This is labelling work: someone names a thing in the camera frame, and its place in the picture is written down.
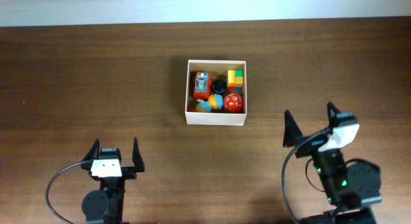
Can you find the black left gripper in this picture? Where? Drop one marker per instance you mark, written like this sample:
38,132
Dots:
130,171

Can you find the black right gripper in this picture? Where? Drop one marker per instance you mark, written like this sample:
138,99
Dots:
292,135

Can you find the red ball white letters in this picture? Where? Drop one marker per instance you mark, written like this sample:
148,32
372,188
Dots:
233,103

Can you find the multicoloured puzzle cube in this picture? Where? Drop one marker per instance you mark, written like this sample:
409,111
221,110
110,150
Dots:
235,79

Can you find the yellow duck toy blue hat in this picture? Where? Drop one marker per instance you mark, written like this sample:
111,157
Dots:
213,103

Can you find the small black round tin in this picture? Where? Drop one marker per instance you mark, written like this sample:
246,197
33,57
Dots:
219,86

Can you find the red toy car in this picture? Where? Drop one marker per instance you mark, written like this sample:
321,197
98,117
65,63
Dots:
202,85

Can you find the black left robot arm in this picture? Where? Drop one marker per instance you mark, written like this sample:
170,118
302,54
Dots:
105,205

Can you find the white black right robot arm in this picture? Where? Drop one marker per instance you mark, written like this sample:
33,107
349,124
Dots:
352,186

